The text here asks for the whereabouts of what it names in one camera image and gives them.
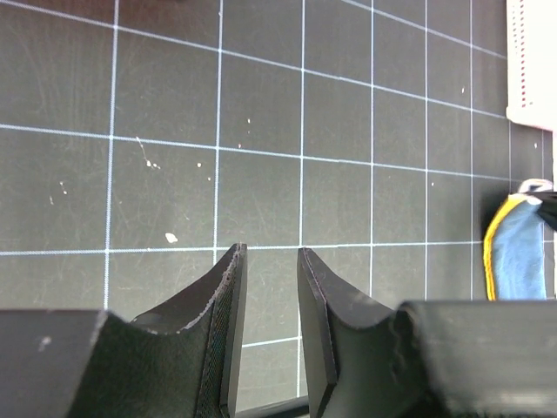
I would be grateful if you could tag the white perforated plastic basket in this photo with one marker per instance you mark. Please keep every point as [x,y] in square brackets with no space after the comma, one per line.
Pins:
[531,63]

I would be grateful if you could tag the black grid cutting mat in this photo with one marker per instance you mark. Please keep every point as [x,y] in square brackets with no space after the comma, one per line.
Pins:
[141,139]

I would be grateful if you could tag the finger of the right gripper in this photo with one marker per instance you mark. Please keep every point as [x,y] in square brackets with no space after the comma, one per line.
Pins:
[546,209]

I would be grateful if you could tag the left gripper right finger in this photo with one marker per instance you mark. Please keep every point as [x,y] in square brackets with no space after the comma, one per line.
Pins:
[361,357]

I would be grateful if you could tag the yellow tiger print towel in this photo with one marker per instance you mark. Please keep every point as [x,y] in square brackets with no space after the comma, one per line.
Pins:
[513,244]

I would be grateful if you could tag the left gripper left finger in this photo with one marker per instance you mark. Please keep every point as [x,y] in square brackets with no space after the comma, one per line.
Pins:
[178,359]

